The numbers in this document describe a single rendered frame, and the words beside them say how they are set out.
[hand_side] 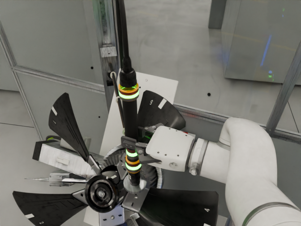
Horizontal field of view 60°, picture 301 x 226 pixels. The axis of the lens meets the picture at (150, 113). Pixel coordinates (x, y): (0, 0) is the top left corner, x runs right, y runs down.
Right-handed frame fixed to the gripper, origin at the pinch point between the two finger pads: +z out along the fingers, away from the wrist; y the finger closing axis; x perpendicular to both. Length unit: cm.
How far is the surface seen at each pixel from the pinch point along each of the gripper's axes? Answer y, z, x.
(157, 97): 21.4, 1.0, -3.3
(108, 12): 59, 38, 6
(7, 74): 138, 227, -119
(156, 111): 17.4, -0.3, -5.4
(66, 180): 1.3, 30.1, -37.2
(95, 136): 71, 67, -95
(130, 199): -1.6, 1.2, -28.5
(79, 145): 5.2, 23.2, -18.9
